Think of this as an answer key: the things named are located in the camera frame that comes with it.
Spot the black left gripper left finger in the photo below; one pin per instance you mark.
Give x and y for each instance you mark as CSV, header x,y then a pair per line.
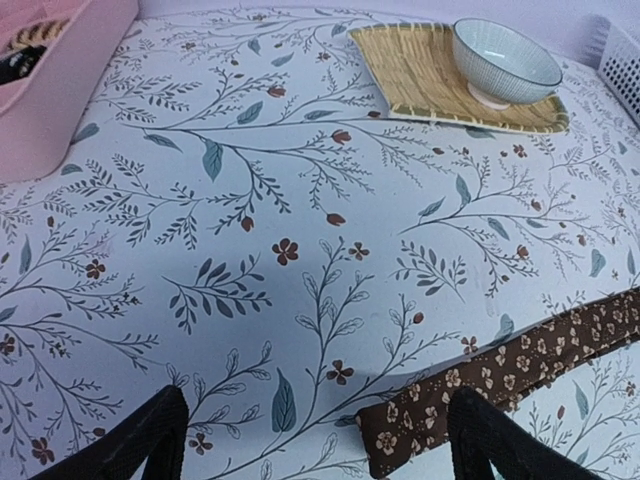
x,y
152,437

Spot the brown floral tie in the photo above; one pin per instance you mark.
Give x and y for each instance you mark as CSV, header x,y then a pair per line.
x,y
413,421

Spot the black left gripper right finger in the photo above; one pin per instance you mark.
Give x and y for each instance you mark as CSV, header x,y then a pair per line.
x,y
485,441

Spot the rolled black patterned tie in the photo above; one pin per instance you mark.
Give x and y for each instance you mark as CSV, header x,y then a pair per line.
x,y
26,47

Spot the pink divided organizer tray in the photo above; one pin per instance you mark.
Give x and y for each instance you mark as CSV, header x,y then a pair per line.
x,y
40,112

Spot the white plastic basket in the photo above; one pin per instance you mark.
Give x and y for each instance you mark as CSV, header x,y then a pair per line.
x,y
614,50

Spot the bamboo mat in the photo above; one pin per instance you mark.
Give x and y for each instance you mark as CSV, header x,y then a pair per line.
x,y
413,66

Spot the light green ceramic bowl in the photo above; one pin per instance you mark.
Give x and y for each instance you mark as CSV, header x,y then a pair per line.
x,y
502,67

